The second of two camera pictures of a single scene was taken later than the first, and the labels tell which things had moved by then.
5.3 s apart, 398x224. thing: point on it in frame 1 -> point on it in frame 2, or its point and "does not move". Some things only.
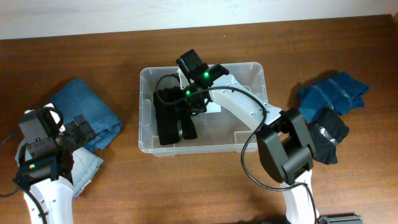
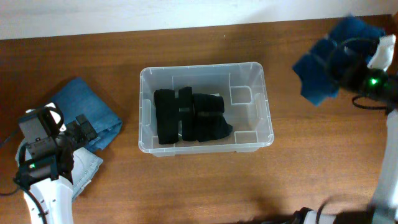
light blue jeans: x=85 y=162 does not move
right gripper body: x=194 y=87 -> x=364 y=81
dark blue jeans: x=77 y=98 does not move
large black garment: x=171 y=109 does not move
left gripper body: x=78 y=129 does not move
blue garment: x=340 y=92 -> x=319 y=78
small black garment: x=328 y=129 -> x=209 y=121
